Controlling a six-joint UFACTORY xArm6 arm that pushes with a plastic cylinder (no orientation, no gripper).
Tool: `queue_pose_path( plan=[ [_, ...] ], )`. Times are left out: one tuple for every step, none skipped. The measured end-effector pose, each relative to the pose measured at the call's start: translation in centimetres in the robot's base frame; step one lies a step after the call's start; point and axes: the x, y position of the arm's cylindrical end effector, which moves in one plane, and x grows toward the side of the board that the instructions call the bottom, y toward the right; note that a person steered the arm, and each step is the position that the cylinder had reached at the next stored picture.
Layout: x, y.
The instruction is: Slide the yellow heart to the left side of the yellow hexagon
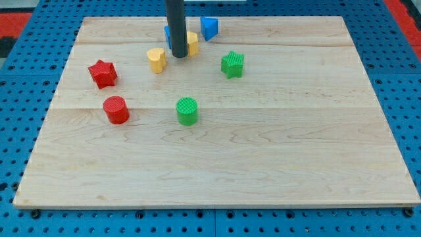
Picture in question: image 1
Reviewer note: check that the yellow heart block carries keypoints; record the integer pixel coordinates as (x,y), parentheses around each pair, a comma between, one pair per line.
(157,59)

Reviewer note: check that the yellow hexagon block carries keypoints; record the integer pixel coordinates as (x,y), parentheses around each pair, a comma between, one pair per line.
(192,44)

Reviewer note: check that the green cylinder block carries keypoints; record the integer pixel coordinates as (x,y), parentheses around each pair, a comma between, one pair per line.
(187,111)

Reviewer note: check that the green star block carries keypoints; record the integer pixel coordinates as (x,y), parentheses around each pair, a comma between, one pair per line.
(232,65)

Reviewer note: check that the light wooden board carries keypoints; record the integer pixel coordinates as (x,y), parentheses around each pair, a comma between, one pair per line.
(301,129)

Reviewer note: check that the blue triangle block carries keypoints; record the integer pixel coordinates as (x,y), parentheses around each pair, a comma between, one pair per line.
(209,27)

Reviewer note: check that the red cylinder block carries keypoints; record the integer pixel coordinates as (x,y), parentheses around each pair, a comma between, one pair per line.
(116,109)

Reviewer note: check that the blue block behind rod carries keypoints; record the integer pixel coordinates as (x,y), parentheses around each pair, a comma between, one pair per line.
(167,35)

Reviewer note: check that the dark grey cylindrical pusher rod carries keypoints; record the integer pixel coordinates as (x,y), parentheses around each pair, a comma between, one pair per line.
(175,13)

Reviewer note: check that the red star block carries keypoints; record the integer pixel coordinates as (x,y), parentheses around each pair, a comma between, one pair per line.
(103,74)

